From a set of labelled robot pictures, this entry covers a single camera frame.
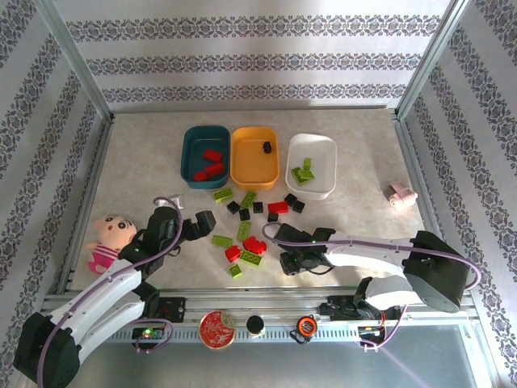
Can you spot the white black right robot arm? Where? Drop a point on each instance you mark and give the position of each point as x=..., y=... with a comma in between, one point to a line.
x=363, y=246

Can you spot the teal plastic container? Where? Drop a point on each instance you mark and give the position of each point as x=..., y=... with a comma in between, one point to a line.
x=198, y=141

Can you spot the aluminium frame rail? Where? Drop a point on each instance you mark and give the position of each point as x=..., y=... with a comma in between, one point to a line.
x=424, y=202
x=86, y=202
x=250, y=108

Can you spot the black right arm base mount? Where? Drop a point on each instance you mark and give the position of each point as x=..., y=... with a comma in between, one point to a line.
x=335, y=309

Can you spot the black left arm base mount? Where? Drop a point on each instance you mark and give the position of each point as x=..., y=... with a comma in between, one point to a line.
x=171, y=309

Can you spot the black lego brick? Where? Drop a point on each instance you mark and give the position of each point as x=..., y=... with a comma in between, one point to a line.
x=298, y=206
x=273, y=217
x=245, y=214
x=257, y=207
x=233, y=207
x=290, y=198
x=266, y=147

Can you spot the round red tin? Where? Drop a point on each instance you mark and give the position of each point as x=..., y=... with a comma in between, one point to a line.
x=217, y=329

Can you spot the white plastic container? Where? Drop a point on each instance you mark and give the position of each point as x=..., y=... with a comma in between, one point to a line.
x=323, y=153

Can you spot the black round knob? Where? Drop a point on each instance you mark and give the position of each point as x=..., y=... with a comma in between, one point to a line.
x=255, y=324

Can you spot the orange black tape measure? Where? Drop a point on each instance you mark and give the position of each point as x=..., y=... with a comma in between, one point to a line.
x=305, y=326

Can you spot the circuit board with lit LEDs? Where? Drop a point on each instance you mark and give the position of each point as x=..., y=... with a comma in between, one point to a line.
x=148, y=333

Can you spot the orange plastic container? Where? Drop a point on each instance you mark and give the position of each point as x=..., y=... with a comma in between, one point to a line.
x=250, y=165

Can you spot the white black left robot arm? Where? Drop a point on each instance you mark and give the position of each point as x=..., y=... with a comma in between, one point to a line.
x=101, y=291

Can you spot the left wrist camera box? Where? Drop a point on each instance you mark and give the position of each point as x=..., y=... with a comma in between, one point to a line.
x=176, y=200

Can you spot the plush doll pink striped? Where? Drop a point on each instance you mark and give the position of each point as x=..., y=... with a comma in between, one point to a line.
x=111, y=232

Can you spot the aluminium frame post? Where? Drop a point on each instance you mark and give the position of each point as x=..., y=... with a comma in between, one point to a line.
x=78, y=60
x=431, y=60

